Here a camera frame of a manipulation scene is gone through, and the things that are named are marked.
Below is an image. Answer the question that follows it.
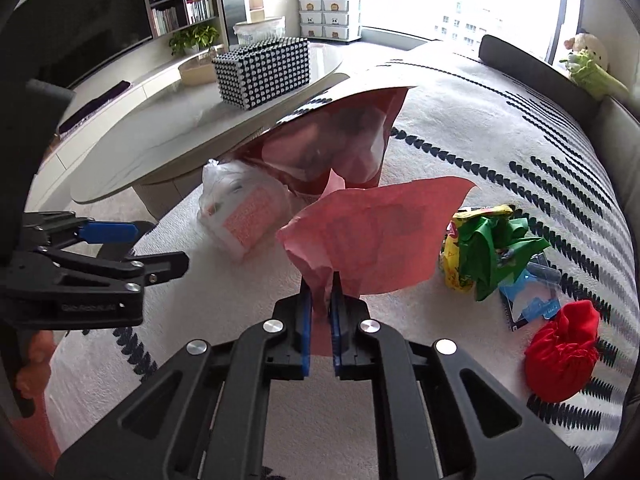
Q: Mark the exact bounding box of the pink paper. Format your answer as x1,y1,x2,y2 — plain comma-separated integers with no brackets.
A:
276,174,474,356

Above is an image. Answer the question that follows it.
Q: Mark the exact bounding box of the white plastic bag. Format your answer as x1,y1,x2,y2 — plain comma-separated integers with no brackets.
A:
198,159,292,261

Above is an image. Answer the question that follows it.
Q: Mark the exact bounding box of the green potted plant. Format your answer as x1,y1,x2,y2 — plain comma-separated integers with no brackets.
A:
168,24,219,55

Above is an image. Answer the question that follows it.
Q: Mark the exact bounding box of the red cloth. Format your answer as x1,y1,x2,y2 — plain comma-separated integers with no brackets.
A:
524,300,600,403

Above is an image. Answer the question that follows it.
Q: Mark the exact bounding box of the white drawer cabinet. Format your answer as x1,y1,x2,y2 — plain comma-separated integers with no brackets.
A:
298,0,361,44

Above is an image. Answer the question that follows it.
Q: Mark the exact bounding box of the plush toy with green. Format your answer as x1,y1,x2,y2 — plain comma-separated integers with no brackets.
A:
561,32,629,102

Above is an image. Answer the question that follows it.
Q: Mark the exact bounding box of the blue plastic package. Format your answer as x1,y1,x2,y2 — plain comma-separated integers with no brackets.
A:
498,252,562,332

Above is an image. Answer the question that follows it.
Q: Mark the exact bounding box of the white tv console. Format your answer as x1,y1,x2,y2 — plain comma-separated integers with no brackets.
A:
26,46,220,211

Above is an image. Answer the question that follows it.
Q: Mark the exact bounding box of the black white tissue box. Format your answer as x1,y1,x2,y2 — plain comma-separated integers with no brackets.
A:
212,37,310,110

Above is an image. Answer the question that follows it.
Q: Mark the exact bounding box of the dark grey sofa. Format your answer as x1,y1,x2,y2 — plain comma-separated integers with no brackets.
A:
477,0,640,281

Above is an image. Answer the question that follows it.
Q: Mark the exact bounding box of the white oval coffee table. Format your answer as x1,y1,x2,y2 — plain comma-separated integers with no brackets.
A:
70,44,347,219

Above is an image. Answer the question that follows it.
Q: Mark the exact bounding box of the red trash bag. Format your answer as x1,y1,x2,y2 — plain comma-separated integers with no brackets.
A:
226,87,408,198

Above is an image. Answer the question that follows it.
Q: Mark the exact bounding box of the black remote on console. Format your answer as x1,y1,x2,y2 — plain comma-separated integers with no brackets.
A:
56,80,131,136

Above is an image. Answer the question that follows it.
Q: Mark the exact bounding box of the left hand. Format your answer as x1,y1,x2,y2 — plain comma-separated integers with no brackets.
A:
15,330,56,399

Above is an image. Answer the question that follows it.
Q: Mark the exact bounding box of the clear plastic container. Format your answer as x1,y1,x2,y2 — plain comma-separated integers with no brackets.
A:
233,16,286,46

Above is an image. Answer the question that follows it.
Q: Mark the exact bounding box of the green yellow snack wrapper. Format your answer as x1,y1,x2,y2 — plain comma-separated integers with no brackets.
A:
438,205,550,301

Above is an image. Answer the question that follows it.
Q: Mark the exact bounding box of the beige round bowl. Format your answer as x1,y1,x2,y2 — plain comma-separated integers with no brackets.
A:
178,50,219,87

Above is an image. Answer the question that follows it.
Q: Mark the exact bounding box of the black television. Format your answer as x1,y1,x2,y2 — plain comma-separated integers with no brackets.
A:
1,0,152,88

